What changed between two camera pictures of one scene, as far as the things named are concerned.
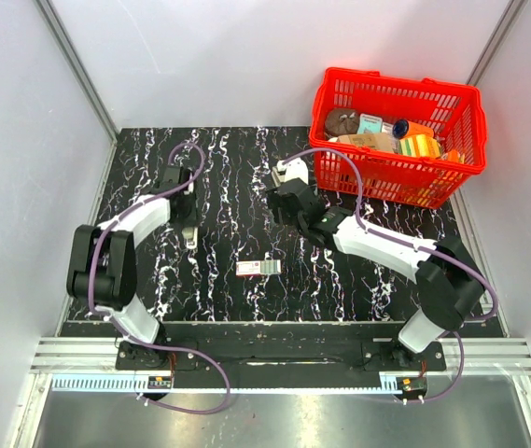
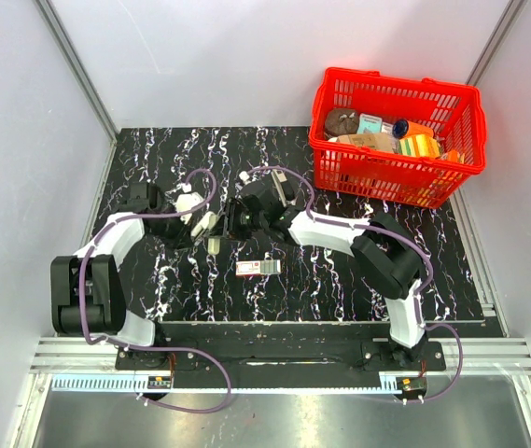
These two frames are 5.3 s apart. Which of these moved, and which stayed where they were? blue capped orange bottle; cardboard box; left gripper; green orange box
Moved: left gripper
Stayed: blue capped orange bottle; cardboard box; green orange box
